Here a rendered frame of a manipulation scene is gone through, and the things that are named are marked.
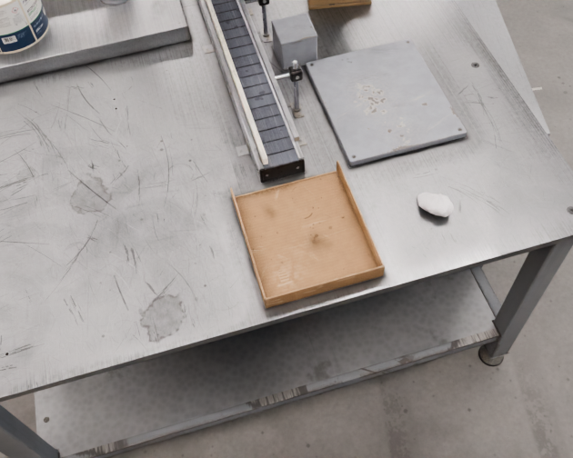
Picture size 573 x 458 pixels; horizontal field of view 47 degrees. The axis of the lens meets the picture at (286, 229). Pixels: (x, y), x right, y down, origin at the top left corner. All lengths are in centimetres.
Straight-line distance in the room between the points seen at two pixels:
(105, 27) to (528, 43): 200
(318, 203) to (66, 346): 62
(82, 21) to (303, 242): 94
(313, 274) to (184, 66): 74
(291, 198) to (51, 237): 55
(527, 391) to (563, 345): 21
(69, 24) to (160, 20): 25
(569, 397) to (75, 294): 156
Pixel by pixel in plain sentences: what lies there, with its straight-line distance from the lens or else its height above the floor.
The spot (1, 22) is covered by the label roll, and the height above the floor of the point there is 98.
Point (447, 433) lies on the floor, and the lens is 217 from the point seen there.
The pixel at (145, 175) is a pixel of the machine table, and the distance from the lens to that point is 161.
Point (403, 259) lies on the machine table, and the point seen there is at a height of 83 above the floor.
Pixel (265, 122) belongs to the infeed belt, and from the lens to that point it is 160.
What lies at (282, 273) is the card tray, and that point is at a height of 83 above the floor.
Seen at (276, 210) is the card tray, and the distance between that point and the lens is 149.
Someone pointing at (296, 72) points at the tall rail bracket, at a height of 97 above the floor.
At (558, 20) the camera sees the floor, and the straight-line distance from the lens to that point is 344.
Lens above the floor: 205
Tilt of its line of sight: 56 degrees down
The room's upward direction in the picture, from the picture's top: 4 degrees counter-clockwise
